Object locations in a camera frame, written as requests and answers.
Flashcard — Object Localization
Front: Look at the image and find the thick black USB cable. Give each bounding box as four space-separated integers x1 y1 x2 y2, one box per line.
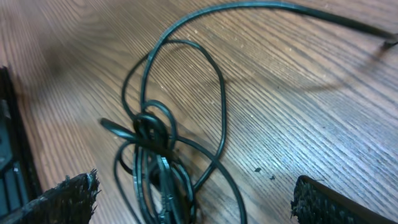
99 0 398 224

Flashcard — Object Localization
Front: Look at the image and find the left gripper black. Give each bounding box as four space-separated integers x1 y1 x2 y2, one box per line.
1 67 42 218

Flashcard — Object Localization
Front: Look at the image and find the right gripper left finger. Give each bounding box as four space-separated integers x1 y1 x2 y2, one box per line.
1 169 100 224

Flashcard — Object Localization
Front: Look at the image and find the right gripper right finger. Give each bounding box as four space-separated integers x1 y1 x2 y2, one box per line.
290 175 397 224

